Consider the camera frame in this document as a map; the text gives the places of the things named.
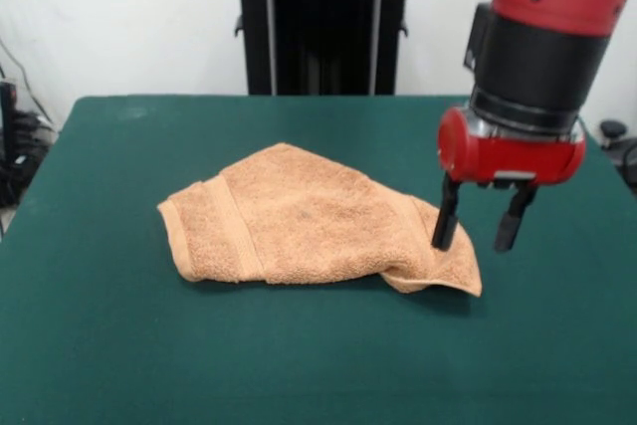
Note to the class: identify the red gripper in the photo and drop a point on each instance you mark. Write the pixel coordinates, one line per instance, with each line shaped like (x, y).
(507, 158)

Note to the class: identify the orange terry towel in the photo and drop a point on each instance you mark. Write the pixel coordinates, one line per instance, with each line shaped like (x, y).
(308, 226)

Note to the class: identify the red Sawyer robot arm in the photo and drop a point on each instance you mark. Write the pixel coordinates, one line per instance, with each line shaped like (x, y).
(547, 22)

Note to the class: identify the dark green table cloth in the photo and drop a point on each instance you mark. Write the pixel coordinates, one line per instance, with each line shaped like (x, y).
(149, 345)

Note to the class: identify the black equipment pile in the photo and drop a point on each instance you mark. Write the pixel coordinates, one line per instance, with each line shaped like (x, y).
(22, 166)

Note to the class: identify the black upright device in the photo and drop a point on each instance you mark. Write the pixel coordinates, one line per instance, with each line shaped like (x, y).
(9, 116)

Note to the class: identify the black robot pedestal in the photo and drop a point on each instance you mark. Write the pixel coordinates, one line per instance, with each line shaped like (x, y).
(323, 22)

